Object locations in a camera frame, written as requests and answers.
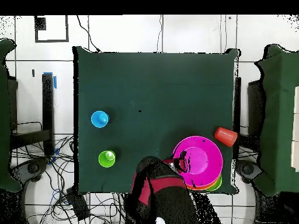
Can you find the black L-shaped frame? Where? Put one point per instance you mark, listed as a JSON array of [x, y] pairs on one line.
[[48, 105]]

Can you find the red-orange cup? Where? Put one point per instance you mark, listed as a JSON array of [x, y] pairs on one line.
[[225, 136]]

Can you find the small green bowl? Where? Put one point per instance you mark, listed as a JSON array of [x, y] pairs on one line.
[[217, 185]]

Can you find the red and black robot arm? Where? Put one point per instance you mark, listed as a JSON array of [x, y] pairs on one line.
[[168, 186]]

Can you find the green covered side table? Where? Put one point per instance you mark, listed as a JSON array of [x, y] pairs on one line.
[[280, 116], [4, 116]]

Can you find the light blue cup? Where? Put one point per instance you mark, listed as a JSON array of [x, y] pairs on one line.
[[98, 119]]

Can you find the white boxes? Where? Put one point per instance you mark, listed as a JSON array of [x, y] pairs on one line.
[[296, 140]]

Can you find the large orange bowl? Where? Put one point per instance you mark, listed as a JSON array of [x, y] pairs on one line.
[[201, 187]]

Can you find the dark green tablecloth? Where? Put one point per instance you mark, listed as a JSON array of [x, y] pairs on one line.
[[149, 70]]

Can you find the black upright bar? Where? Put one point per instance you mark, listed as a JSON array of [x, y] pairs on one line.
[[237, 105]]

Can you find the black power strip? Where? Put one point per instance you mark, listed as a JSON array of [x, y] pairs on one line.
[[78, 205]]

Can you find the black stand base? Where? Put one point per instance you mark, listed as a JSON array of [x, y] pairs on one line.
[[33, 168], [248, 169]]

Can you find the green cup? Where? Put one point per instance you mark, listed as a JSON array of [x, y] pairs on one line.
[[105, 159]]

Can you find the large pink bowl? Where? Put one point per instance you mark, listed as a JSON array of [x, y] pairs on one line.
[[205, 158]]

